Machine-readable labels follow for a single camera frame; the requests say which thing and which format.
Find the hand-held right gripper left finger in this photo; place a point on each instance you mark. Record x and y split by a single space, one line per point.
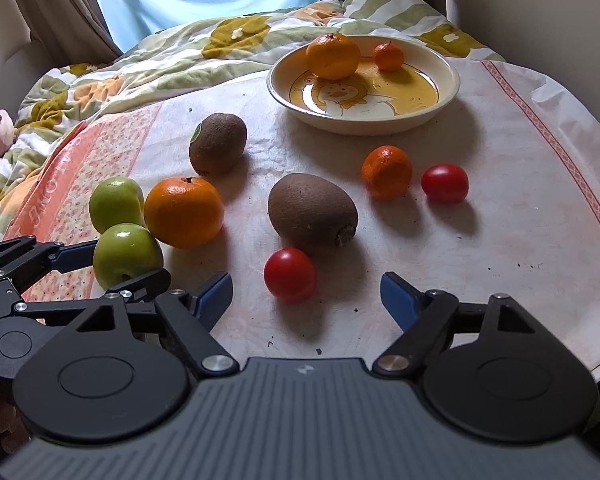
215 296

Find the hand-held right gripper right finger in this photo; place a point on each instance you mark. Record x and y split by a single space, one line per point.
397 297

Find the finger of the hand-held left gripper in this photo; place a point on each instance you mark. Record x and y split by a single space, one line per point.
75 255
140 285

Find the green apple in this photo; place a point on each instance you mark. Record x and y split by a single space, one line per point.
112 202
125 252

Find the red tomato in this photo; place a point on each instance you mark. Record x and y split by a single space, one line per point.
445 183
290 275

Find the large orange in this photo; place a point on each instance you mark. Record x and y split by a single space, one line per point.
332 57
182 212

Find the reddish orange mandarin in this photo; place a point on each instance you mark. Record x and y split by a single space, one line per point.
386 172

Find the large brown kiwi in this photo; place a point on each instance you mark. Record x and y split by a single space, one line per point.
307 210

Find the brown kiwi with green sticker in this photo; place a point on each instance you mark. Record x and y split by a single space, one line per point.
220 142

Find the cream bowl with cartoon print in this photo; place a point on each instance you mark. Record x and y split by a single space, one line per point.
360 120

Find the white cloth with pink border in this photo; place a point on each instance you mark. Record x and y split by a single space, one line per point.
505 260

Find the beige upholstered headboard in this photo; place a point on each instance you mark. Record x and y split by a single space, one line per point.
10 75

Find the floral striped duvet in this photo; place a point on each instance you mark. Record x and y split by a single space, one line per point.
180 60

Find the small mandarin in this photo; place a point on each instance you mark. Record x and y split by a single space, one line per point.
388 57

